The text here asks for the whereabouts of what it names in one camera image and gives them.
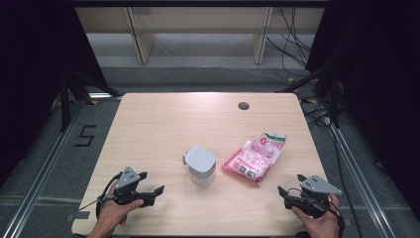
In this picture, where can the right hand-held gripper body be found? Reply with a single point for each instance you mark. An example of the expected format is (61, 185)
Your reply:
(317, 193)

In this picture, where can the black curtain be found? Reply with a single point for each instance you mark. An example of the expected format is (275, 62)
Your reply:
(33, 82)
(379, 82)

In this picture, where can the long aluminium floor rail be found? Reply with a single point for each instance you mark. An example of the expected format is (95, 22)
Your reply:
(42, 175)
(360, 180)

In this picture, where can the short aluminium bar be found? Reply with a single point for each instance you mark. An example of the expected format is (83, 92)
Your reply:
(99, 95)

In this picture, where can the person's right hand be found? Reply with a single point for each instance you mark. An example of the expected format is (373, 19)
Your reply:
(320, 226)

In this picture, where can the white lidded container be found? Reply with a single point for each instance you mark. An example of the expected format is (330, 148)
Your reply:
(200, 162)

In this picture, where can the black metal stand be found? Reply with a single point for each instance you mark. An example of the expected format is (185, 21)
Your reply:
(334, 99)
(65, 105)

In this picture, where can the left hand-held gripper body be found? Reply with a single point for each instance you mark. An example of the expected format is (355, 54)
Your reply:
(127, 180)

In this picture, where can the person's left hand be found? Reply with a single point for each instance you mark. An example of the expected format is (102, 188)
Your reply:
(110, 214)

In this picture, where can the pink white plastic bag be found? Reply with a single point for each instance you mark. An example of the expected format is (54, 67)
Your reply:
(254, 158)

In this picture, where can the dark grey tape strip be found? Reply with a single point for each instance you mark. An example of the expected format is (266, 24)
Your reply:
(81, 215)

